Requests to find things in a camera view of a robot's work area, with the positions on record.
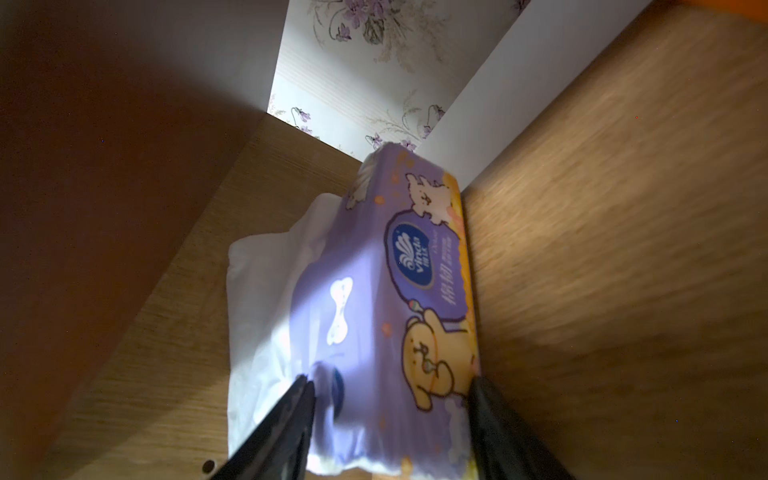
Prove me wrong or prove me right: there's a white purple tissue pack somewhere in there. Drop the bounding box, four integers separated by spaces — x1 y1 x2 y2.
226 143 480 479

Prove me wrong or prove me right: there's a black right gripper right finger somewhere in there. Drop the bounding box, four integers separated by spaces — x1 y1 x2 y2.
468 376 574 480

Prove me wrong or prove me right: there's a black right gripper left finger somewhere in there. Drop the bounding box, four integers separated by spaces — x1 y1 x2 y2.
212 375 315 480

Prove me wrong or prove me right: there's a wooden three-tier shelf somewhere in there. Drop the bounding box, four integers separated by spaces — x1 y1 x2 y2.
1 1 767 479

